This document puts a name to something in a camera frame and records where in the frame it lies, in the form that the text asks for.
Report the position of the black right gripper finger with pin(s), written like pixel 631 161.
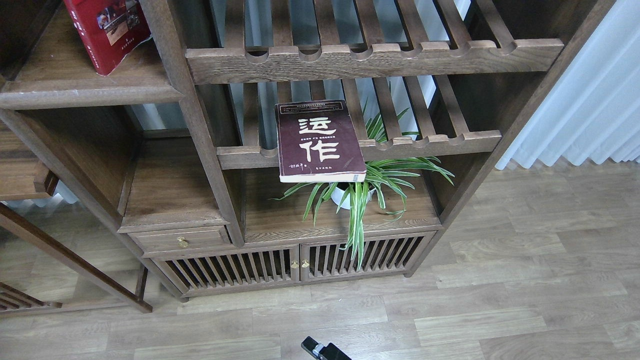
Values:
pixel 320 351

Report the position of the dark maroon book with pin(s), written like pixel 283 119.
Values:
pixel 317 143

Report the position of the red paperback book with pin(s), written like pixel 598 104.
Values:
pixel 109 29

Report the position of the white plant pot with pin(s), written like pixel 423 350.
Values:
pixel 347 193

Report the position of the brass drawer knob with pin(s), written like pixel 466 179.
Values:
pixel 182 242

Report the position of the green spider plant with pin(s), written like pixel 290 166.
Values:
pixel 392 174

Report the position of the dark wooden bookshelf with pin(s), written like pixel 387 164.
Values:
pixel 179 140

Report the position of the white pleated curtain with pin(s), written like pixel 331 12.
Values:
pixel 593 111

